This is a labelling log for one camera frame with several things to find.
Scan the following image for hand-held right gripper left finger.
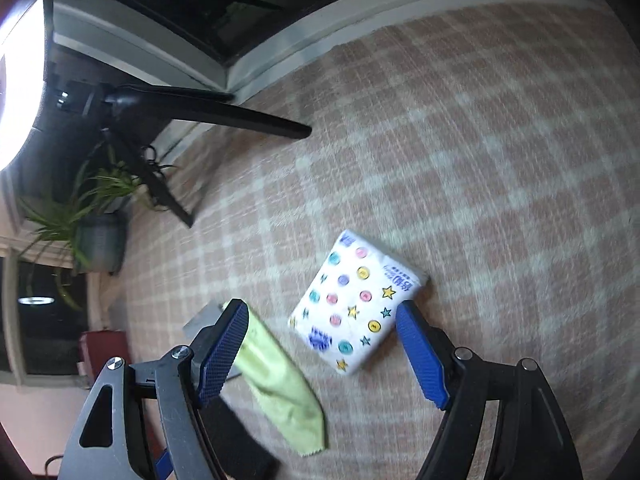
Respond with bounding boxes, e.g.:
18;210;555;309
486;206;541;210
59;299;250;480

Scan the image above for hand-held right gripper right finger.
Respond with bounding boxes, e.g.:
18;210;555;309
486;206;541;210
395;300;583;480

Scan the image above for silver plastic packet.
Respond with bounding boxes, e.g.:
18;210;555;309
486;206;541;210
182;301;242;383

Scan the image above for light green cloth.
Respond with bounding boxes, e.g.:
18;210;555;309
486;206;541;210
235;305;328;457

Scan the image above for printed tissue pack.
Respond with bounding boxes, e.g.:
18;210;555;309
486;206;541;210
288;229;431;376

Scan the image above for red cardboard box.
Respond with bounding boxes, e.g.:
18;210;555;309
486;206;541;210
76;329;133;388

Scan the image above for grey-green flower pot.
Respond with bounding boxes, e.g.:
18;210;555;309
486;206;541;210
75;210;128;276

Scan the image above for green spider plant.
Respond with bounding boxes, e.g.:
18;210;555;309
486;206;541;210
17;140;176;311

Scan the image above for black tripod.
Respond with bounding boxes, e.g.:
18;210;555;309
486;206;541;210
47;77;313;228

